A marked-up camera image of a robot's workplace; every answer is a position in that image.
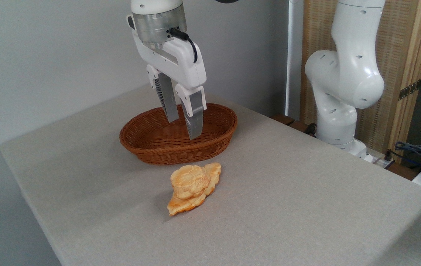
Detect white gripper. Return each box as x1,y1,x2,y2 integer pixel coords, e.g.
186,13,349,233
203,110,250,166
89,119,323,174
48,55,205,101
132,30,208,140

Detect small round bread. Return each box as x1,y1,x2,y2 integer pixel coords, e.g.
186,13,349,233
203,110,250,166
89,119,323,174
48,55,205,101
170,165,211,200

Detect brown wicker basket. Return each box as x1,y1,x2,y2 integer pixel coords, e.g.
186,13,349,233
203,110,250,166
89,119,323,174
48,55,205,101
119,103,238,166

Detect long leaf-shaped bread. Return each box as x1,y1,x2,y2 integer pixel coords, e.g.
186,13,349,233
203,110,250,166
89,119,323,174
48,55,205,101
167,163,222,216

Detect white vertical pole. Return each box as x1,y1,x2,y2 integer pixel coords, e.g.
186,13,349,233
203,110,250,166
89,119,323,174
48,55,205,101
286,0,304,121

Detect grey tablecloth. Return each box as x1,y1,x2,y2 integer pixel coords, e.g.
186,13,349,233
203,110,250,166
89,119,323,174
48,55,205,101
0,79,421,266

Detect wooden folding screen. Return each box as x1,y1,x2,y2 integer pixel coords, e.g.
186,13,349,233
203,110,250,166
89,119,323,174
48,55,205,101
301,0,421,164

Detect metal screen hinge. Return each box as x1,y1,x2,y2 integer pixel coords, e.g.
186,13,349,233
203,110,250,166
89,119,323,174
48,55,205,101
398,79,421,101

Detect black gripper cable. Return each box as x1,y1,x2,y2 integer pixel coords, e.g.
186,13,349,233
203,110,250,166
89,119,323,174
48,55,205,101
169,27,199,64

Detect black cables and adapter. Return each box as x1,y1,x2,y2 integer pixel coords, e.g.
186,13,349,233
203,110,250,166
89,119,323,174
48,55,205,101
394,141,421,175

